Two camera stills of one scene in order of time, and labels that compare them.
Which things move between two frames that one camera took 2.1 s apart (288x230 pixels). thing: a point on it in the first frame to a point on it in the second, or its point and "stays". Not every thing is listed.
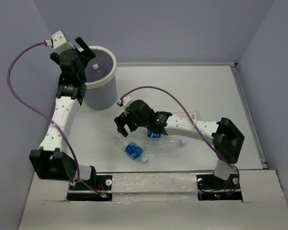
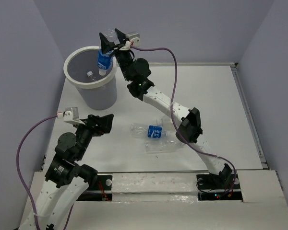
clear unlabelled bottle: [97, 71] to [90, 74]
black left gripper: [89, 54] to [104, 124]
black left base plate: [99, 188] stays
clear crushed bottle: [154, 145] stays
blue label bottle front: [132, 149] to [104, 61]
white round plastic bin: [102, 84] stays
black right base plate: [210, 188] stays
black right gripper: [120, 121] to [107, 46]
